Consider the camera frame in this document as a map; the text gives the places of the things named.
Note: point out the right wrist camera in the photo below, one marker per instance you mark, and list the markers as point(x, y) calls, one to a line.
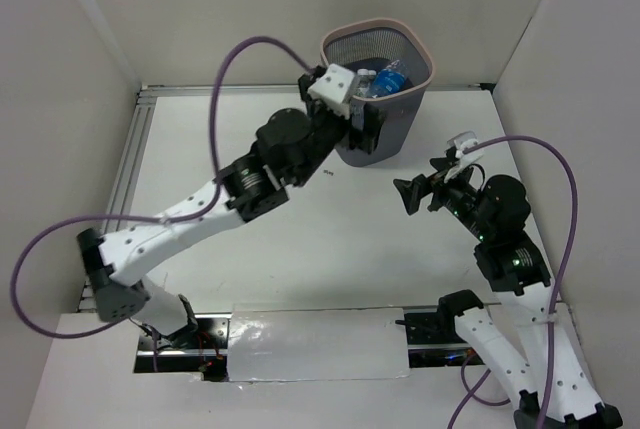
point(462, 152)

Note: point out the grey mesh waste bin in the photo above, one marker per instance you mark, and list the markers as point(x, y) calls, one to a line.
point(372, 44)

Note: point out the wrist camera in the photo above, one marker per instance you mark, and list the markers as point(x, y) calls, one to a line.
point(335, 89)
point(462, 152)

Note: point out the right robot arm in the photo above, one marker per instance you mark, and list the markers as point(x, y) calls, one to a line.
point(544, 380)

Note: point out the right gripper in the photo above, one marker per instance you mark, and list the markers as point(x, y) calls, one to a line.
point(411, 191)

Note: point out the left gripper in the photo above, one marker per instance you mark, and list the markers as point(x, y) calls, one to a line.
point(357, 125)

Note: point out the crushed blue cap bottle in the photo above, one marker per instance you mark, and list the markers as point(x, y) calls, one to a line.
point(390, 80)

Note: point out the green white label bottle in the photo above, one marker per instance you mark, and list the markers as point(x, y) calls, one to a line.
point(364, 80)

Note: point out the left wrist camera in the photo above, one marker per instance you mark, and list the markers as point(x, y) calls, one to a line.
point(335, 89)

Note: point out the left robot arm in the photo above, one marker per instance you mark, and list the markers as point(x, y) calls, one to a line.
point(287, 151)

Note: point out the aluminium frame rail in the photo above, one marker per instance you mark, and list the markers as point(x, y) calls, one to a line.
point(342, 241)

